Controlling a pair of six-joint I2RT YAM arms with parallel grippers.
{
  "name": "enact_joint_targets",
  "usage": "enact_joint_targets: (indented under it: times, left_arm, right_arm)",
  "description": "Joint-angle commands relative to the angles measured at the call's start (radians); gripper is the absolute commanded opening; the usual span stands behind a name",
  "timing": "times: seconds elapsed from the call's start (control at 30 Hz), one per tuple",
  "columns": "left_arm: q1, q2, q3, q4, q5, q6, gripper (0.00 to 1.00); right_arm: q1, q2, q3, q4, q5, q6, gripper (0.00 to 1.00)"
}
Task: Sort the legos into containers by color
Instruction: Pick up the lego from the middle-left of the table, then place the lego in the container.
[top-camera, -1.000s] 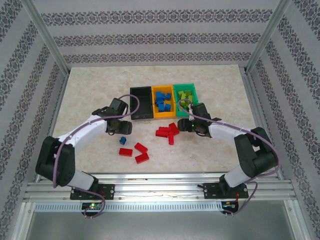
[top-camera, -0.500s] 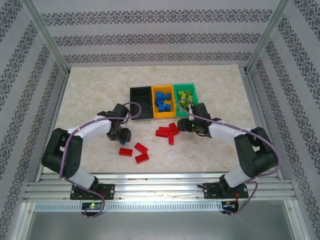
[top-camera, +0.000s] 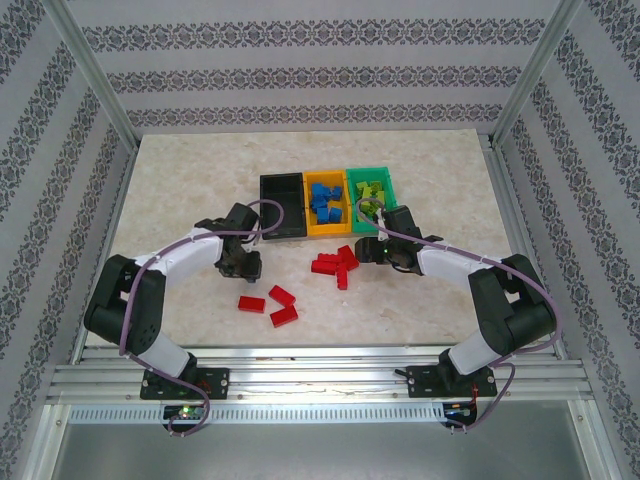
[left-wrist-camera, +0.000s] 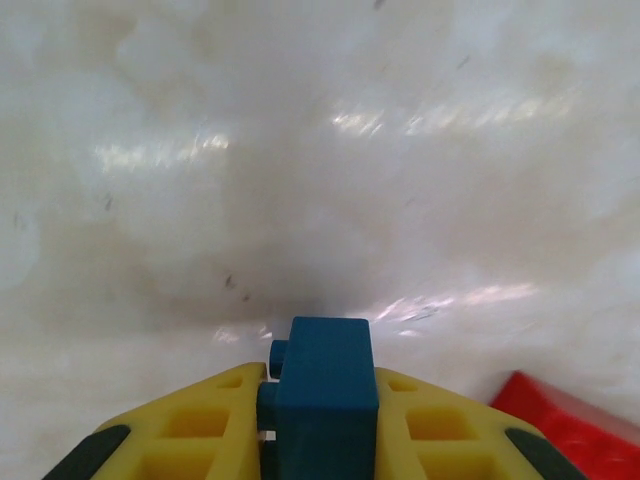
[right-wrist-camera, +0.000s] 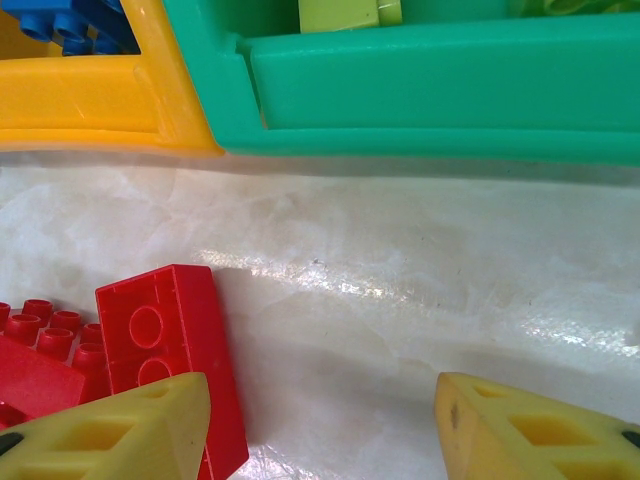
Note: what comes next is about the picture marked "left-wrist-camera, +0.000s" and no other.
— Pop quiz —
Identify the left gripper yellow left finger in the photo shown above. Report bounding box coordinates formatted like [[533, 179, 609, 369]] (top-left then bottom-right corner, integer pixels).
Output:
[[42, 362, 267, 480]]

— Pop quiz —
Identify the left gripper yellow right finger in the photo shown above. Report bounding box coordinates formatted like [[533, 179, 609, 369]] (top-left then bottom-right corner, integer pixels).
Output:
[[374, 366, 596, 480]]

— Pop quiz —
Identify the small blue lego brick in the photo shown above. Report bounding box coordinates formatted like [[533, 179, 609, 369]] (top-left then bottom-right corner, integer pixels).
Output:
[[257, 316, 380, 480]]

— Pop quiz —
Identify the red lego brick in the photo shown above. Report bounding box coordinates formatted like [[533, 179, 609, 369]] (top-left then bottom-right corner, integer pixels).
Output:
[[488, 370, 640, 480]]

